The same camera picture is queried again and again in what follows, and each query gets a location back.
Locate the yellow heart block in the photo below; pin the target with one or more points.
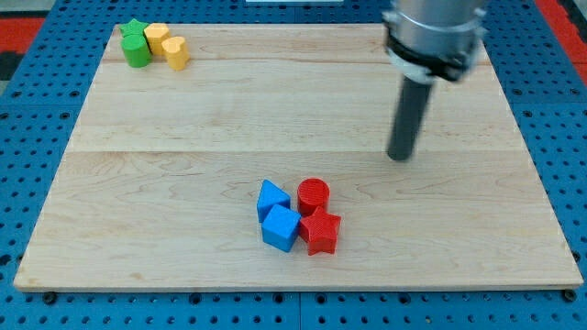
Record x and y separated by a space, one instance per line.
176 52

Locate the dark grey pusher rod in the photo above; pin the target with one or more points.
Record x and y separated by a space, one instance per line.
409 113

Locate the light wooden board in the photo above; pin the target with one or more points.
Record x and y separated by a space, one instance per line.
158 186

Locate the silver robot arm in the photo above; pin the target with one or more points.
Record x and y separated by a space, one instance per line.
434 39

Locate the yellow hexagon block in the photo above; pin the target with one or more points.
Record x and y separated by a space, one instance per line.
155 34

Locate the green cylinder block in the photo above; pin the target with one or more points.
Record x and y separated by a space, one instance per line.
136 51

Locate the red cylinder block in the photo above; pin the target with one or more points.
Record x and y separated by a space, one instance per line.
311 194

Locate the red star block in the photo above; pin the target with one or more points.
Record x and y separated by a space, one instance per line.
319 231

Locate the blue cube block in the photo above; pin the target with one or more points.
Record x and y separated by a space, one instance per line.
280 228

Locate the blue triangle block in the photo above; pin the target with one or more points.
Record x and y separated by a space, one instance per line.
270 195

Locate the green star block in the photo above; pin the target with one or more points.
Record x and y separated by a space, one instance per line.
133 27

